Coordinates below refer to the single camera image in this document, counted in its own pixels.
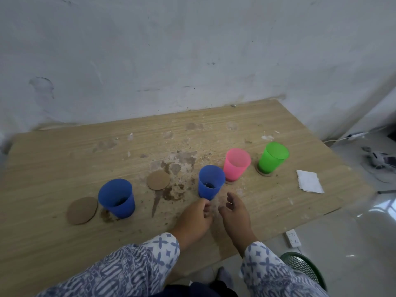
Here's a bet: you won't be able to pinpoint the white cable with adapter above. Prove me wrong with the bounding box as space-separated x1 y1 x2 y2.
323 126 389 144

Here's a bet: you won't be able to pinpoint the green plastic cup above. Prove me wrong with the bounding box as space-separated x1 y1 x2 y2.
258 142 290 174

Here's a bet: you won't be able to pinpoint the pink plastic cup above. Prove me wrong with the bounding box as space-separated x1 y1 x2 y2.
223 148 251 182

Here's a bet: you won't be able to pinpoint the person's left forearm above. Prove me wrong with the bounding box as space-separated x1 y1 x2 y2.
35 227 194 297

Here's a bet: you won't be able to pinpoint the person's right forearm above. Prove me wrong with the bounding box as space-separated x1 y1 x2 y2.
236 236 329 297

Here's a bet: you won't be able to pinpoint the white paper napkin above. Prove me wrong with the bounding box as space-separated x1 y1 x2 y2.
296 170 325 194

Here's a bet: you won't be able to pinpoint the green wire basket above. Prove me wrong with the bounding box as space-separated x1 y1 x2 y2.
279 252 328 292

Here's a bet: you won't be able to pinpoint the person's left hand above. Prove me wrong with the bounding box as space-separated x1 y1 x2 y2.
176 198 214 243

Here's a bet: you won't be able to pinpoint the small blue plastic cup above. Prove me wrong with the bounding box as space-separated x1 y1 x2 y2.
198 165 226 201

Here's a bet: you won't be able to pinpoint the grey device with cables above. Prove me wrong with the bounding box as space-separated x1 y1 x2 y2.
361 146 396 183

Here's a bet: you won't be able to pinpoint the white power strip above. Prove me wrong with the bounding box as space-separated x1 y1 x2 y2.
285 229 302 248

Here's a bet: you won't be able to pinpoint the large blue plastic cup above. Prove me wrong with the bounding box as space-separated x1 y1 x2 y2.
98 179 136 219

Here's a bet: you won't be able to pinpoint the person's grey shoe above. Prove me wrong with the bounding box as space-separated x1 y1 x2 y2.
216 267 234 288

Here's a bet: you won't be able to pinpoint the person's right hand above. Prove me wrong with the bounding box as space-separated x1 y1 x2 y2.
218 192 257 248

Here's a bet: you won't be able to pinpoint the person's dark trousers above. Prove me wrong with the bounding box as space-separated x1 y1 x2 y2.
156 280 239 297

